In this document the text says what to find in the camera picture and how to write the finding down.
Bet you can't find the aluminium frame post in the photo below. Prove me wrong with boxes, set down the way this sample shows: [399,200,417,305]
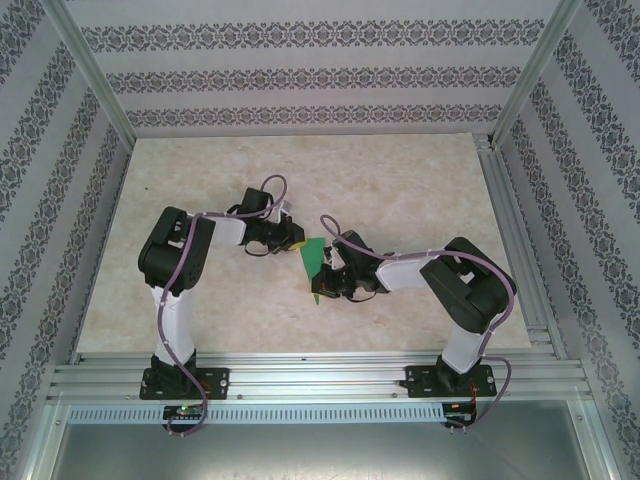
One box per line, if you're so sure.
[489,0,586,149]
[43,0,139,146]

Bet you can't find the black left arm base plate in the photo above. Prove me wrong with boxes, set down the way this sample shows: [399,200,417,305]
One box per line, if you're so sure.
[141,367,232,401]

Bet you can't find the slotted grey cable duct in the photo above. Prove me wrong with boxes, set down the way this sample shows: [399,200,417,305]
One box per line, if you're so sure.
[67,403,446,425]

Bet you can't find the grey metal sheet tray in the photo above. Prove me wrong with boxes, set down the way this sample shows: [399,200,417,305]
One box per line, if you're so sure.
[19,424,616,480]

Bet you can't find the aluminium mounting rail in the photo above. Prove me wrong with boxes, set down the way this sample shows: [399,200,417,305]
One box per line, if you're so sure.
[47,352,594,404]

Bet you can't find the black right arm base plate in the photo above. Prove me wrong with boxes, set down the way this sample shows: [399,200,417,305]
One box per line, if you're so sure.
[405,364,497,400]

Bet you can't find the left circuit board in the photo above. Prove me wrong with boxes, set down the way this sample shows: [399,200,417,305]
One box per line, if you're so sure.
[163,404,207,420]

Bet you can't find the green paper sheet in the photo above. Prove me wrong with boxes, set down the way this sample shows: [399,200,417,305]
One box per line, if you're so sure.
[298,236,329,305]

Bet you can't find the aluminium side rail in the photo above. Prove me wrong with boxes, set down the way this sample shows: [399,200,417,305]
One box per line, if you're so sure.
[474,134,569,359]

